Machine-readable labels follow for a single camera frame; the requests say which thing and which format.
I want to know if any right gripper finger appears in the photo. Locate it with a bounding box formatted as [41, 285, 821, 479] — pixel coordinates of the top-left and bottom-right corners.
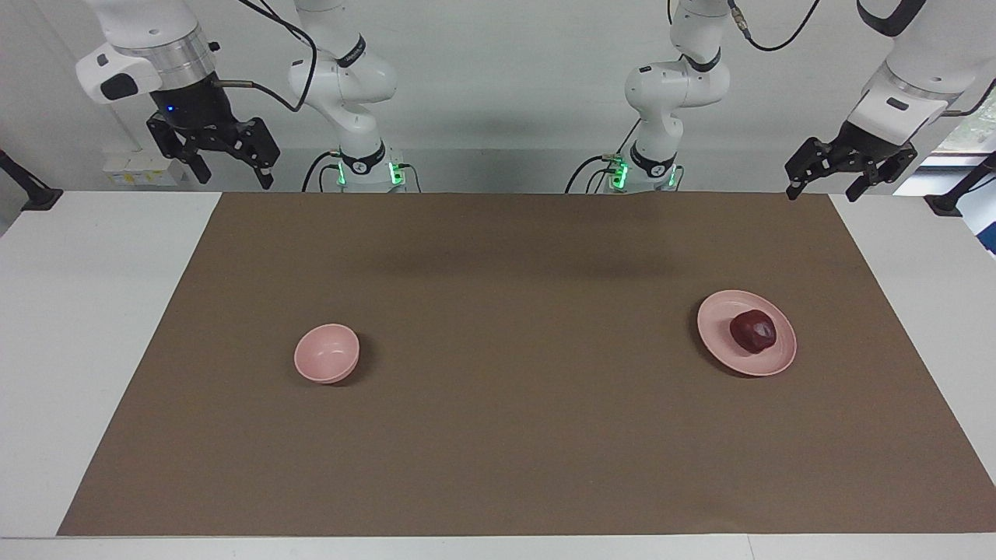
[232, 116, 282, 191]
[146, 112, 213, 186]

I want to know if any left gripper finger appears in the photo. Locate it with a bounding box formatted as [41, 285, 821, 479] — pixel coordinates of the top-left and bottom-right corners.
[784, 138, 839, 201]
[847, 148, 919, 204]

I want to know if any red apple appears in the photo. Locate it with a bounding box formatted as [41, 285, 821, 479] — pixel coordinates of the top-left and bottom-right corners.
[729, 309, 777, 355]

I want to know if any pink plate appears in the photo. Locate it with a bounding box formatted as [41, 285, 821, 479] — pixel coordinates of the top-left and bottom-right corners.
[696, 289, 798, 378]

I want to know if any pink bowl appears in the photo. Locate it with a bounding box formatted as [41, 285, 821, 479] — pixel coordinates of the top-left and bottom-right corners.
[293, 324, 361, 384]

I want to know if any window with green view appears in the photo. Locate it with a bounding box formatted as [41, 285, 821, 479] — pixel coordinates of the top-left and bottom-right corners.
[895, 82, 996, 255]

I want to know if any brown table mat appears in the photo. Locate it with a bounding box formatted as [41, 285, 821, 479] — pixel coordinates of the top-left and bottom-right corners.
[56, 191, 996, 537]

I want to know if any white wall socket box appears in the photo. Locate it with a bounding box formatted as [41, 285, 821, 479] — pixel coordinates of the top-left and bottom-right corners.
[103, 149, 188, 187]

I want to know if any black base cable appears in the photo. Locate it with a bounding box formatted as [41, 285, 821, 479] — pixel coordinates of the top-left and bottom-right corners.
[565, 153, 624, 194]
[301, 151, 344, 194]

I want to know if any black clamp mount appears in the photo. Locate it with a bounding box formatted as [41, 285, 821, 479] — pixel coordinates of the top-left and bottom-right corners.
[0, 148, 64, 212]
[924, 152, 996, 218]

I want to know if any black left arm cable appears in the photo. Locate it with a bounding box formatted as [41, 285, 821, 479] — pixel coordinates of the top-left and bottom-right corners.
[728, 0, 996, 117]

